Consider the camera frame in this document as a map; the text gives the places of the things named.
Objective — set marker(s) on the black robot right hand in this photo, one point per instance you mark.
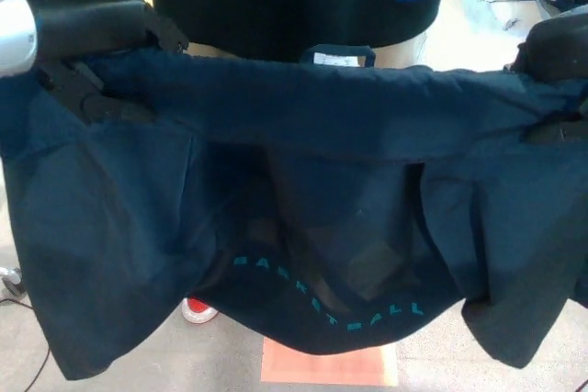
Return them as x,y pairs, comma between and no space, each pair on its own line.
560,43

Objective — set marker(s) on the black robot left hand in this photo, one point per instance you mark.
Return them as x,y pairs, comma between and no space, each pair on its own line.
92,20

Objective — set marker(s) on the dark navy basketball coat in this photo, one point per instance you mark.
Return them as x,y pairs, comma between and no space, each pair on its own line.
294,135

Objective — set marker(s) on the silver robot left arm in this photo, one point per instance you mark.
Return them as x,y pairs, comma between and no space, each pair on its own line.
16,29

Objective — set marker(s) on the silver black caster foot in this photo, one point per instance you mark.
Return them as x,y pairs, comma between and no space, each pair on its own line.
11,282

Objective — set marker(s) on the red white right sneaker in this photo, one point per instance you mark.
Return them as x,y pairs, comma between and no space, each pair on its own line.
198,310

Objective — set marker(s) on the orange floor marker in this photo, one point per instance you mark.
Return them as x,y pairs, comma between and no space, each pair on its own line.
321,369

